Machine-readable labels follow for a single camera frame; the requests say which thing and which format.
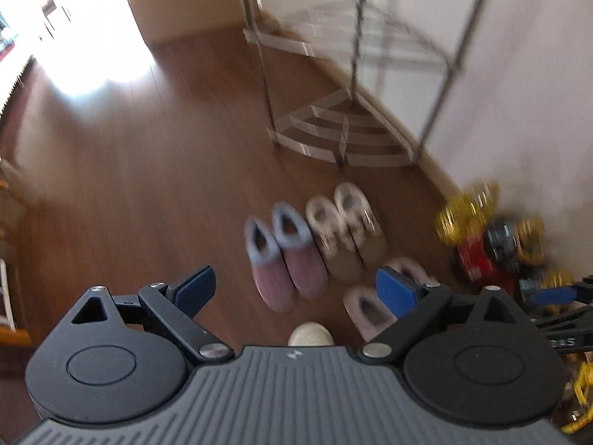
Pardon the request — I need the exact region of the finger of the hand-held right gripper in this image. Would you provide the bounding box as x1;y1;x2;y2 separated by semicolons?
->
532;277;593;309

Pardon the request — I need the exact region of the yellow cooking oil bottle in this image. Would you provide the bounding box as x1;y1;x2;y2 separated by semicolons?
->
434;184;502;245
511;217;548;266

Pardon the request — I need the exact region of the brown fuzzy slipper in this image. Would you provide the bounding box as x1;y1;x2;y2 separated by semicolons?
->
343;284;400;342
384;257;439;289

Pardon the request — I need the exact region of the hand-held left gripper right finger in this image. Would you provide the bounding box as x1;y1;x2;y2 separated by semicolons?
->
361;266;536;363

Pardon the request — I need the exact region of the person's cream shoe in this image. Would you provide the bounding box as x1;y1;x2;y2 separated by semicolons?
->
286;322;335;347

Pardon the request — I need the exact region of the yellow plastic object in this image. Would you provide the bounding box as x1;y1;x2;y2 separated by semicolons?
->
562;365;593;433

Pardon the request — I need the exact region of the tan suede slipper cream lining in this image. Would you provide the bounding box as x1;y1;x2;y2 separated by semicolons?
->
305;197;365;284
334;182;388;268

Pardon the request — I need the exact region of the pink knit slipper grey lining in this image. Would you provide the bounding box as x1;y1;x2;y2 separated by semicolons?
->
272;201;330;300
244;215;298;313

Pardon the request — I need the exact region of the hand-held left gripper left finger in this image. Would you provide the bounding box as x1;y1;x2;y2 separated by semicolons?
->
59;266;233;363

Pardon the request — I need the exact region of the steel corner rack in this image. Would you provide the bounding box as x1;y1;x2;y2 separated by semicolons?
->
235;0;493;168

